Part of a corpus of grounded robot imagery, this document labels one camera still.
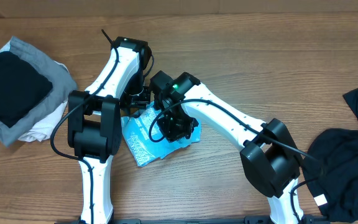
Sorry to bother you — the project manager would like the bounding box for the light blue printed t-shirt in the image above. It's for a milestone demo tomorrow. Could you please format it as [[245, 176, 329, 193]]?
[[121, 102, 201, 167]]

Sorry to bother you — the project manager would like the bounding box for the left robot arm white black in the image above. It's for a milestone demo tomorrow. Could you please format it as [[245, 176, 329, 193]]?
[[67, 37, 154, 223]]

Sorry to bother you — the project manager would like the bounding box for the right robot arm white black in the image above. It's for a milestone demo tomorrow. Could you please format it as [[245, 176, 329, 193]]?
[[150, 71, 304, 223]]

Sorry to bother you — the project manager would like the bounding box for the folded grey garment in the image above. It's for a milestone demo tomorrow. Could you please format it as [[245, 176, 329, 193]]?
[[0, 36, 79, 147]]

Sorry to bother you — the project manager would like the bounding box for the folded white garment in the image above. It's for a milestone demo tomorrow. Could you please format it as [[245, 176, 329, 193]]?
[[0, 42, 71, 143]]

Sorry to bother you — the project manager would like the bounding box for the folded black garment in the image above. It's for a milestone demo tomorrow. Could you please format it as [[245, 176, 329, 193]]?
[[0, 51, 53, 128]]

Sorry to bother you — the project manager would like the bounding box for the black crumpled garment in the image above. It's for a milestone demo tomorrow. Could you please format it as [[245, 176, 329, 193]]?
[[302, 88, 358, 223]]

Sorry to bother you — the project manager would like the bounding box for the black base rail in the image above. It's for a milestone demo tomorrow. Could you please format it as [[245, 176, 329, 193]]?
[[55, 215, 331, 224]]

